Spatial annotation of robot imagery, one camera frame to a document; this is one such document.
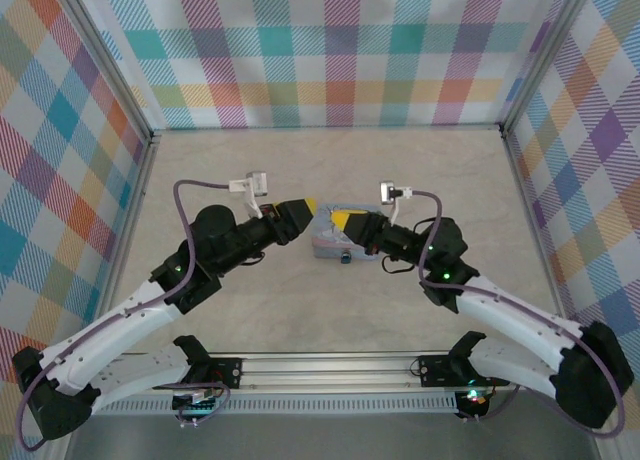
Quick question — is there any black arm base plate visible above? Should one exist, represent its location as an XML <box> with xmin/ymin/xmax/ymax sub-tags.
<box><xmin>416</xmin><ymin>354</ymin><xmax>511</xmax><ymax>389</ymax></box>
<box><xmin>172</xmin><ymin>357</ymin><xmax>245</xmax><ymax>391</ymax></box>

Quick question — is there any aluminium floor back rail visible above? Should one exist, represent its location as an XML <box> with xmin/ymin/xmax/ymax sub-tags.
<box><xmin>149</xmin><ymin>123</ymin><xmax>506</xmax><ymax>133</ymax></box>

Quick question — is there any light blue pouch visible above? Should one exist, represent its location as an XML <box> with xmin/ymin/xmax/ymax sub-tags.
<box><xmin>309</xmin><ymin>202</ymin><xmax>379</xmax><ymax>262</ymax></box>

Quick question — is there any green lit controller board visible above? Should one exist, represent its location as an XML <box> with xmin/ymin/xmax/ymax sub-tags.
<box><xmin>171</xmin><ymin>387</ymin><xmax>224</xmax><ymax>416</ymax></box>

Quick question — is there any aluminium corner post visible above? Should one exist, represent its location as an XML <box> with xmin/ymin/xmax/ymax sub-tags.
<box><xmin>499</xmin><ymin>0</ymin><xmax>596</xmax><ymax>136</ymax></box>
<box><xmin>52</xmin><ymin>0</ymin><xmax>154</xmax><ymax>149</ymax></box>

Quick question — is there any small lit controller board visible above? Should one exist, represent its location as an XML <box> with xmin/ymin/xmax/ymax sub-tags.
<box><xmin>457</xmin><ymin>387</ymin><xmax>491</xmax><ymax>411</ymax></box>

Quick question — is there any long aluminium base rail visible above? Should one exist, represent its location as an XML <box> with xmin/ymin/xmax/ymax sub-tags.
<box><xmin>89</xmin><ymin>350</ymin><xmax>524</xmax><ymax>397</ymax></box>

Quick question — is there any slotted grey cable duct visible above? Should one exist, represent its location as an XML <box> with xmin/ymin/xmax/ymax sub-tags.
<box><xmin>92</xmin><ymin>398</ymin><xmax>459</xmax><ymax>416</ymax></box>

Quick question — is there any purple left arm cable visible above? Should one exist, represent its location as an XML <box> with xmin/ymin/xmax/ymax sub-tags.
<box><xmin>17</xmin><ymin>178</ymin><xmax>232</xmax><ymax>454</ymax></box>

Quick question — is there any short aluminium frame post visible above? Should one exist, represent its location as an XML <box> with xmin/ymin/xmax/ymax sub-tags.
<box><xmin>593</xmin><ymin>424</ymin><xmax>619</xmax><ymax>460</ymax></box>
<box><xmin>47</xmin><ymin>437</ymin><xmax>84</xmax><ymax>460</ymax></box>

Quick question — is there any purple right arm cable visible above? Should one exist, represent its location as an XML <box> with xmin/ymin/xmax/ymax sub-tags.
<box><xmin>409</xmin><ymin>189</ymin><xmax>626</xmax><ymax>439</ymax></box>

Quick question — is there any aluminium floor side rail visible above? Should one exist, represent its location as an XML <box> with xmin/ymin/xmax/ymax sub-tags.
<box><xmin>499</xmin><ymin>129</ymin><xmax>569</xmax><ymax>326</ymax></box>
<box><xmin>97</xmin><ymin>129</ymin><xmax>164</xmax><ymax>317</ymax></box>

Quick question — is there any grey metal sheet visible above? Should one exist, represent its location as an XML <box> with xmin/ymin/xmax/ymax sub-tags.
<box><xmin>64</xmin><ymin>413</ymin><xmax>601</xmax><ymax>460</ymax></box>

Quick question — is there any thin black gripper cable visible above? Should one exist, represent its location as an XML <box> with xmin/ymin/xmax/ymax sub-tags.
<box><xmin>382</xmin><ymin>254</ymin><xmax>426</xmax><ymax>276</ymax></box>

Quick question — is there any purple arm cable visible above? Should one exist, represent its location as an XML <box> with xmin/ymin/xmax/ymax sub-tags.
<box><xmin>409</xmin><ymin>189</ymin><xmax>626</xmax><ymax>439</ymax></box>
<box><xmin>17</xmin><ymin>178</ymin><xmax>232</xmax><ymax>454</ymax></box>

